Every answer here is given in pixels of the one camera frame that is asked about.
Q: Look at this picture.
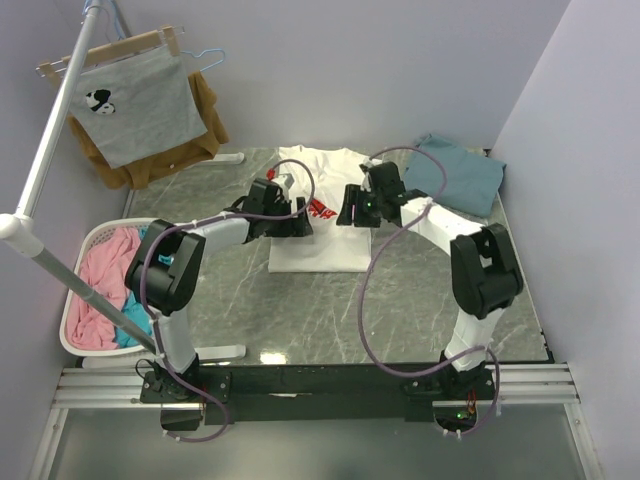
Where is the aluminium rail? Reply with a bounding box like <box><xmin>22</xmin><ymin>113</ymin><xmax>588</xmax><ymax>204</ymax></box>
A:
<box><xmin>51</xmin><ymin>364</ymin><xmax>580</xmax><ymax>410</ymax></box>

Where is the pink garment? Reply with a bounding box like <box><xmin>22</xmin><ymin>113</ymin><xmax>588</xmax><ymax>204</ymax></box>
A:
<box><xmin>65</xmin><ymin>227</ymin><xmax>146</xmax><ymax>351</ymax></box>

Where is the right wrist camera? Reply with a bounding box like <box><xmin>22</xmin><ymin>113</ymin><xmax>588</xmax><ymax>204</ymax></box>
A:
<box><xmin>359</xmin><ymin>159</ymin><xmax>383</xmax><ymax>173</ymax></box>

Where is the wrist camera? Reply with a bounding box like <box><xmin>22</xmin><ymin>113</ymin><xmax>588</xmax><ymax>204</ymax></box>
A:
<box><xmin>266</xmin><ymin>169</ymin><xmax>295</xmax><ymax>196</ymax></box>
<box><xmin>359</xmin><ymin>159</ymin><xmax>383</xmax><ymax>173</ymax></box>

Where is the brown garment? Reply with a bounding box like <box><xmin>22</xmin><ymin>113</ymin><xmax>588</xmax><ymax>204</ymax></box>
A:
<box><xmin>67</xmin><ymin>71</ymin><xmax>229</xmax><ymax>190</ymax></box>

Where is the grey panda t-shirt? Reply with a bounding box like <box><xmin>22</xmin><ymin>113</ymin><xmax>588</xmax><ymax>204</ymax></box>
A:
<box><xmin>69</xmin><ymin>46</ymin><xmax>207</xmax><ymax>168</ymax></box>

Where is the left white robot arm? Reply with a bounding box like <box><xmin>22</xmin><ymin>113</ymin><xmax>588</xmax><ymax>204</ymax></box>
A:
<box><xmin>125</xmin><ymin>173</ymin><xmax>313</xmax><ymax>402</ymax></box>

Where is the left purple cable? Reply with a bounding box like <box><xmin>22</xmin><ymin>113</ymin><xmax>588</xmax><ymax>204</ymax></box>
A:
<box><xmin>138</xmin><ymin>158</ymin><xmax>316</xmax><ymax>444</ymax></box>

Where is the teal garment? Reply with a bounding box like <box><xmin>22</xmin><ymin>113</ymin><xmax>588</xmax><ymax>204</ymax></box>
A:
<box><xmin>110</xmin><ymin>250</ymin><xmax>151</xmax><ymax>349</ymax></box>

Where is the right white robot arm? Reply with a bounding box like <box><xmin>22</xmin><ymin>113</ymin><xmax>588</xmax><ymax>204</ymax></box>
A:
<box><xmin>336</xmin><ymin>160</ymin><xmax>524</xmax><ymax>399</ymax></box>

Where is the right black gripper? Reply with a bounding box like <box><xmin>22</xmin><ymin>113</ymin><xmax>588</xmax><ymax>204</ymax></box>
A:
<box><xmin>336</xmin><ymin>185</ymin><xmax>385</xmax><ymax>230</ymax></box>

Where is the white clothes rack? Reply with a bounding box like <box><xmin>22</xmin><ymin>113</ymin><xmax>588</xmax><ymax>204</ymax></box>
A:
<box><xmin>1</xmin><ymin>1</ymin><xmax>154</xmax><ymax>358</ymax></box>

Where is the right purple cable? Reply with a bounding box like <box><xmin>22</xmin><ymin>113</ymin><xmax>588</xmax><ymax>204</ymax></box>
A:
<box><xmin>358</xmin><ymin>145</ymin><xmax>502</xmax><ymax>437</ymax></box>

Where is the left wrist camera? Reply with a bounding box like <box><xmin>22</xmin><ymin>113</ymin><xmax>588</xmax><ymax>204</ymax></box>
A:
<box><xmin>266</xmin><ymin>169</ymin><xmax>295</xmax><ymax>196</ymax></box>

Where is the blue wire hanger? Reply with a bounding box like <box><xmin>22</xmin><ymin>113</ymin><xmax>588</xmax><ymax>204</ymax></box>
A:
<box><xmin>84</xmin><ymin>0</ymin><xmax>226</xmax><ymax>74</ymax></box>

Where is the white laundry basket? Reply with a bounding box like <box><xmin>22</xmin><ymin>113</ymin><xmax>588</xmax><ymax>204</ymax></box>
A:
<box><xmin>58</xmin><ymin>215</ymin><xmax>171</xmax><ymax>357</ymax></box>

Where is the wooden clip hanger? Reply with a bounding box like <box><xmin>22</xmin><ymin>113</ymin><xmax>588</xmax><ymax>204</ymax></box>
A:
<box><xmin>36</xmin><ymin>25</ymin><xmax>185</xmax><ymax>88</ymax></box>

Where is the purple cable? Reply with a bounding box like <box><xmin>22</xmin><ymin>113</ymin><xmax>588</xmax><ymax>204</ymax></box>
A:
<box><xmin>138</xmin><ymin>158</ymin><xmax>316</xmax><ymax>444</ymax></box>
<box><xmin>358</xmin><ymin>145</ymin><xmax>502</xmax><ymax>437</ymax></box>

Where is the black base beam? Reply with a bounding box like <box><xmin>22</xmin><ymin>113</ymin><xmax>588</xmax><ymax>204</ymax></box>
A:
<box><xmin>140</xmin><ymin>364</ymin><xmax>495</xmax><ymax>431</ymax></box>

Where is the white coca-cola t-shirt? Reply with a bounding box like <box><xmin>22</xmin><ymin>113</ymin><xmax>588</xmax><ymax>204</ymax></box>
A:
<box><xmin>268</xmin><ymin>145</ymin><xmax>371</xmax><ymax>273</ymax></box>

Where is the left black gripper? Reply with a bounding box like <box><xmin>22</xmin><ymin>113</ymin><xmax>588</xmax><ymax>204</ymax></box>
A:
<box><xmin>263</xmin><ymin>197</ymin><xmax>313</xmax><ymax>238</ymax></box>

